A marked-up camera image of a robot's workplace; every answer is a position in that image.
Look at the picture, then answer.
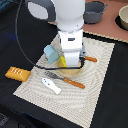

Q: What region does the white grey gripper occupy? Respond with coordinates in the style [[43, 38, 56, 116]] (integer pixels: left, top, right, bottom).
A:
[[58, 30, 86, 67]]

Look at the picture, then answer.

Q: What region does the yellow cheese wedge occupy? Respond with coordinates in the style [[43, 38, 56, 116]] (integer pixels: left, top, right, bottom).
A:
[[60, 56, 67, 67]]

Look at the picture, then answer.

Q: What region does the orange bread loaf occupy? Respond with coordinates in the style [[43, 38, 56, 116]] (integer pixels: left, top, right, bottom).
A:
[[5, 67, 31, 82]]

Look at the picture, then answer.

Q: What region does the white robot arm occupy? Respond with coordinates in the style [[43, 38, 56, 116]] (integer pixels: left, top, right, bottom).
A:
[[25, 0, 85, 67]]

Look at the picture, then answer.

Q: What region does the round wooden plate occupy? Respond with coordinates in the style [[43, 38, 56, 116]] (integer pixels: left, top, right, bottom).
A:
[[56, 58, 81, 78]]

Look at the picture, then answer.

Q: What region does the beige bowl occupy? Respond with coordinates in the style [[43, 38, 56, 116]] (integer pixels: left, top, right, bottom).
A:
[[119, 5, 128, 30]]

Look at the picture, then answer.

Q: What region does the woven beige placemat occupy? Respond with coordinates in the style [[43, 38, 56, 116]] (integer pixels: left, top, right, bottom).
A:
[[14, 37, 114, 128]]

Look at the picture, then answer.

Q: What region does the knife with orange handle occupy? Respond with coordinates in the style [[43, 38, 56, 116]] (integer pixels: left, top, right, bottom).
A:
[[85, 56, 97, 62]]

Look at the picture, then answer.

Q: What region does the grey two-handled pot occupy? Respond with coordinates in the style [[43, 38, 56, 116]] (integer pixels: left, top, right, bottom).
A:
[[83, 1, 108, 24]]

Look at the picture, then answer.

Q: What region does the fork with orange handle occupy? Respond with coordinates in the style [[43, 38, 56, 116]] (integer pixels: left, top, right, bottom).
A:
[[44, 71, 85, 89]]

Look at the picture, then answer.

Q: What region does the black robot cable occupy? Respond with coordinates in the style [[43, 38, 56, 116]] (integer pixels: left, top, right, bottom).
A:
[[14, 0, 84, 70]]

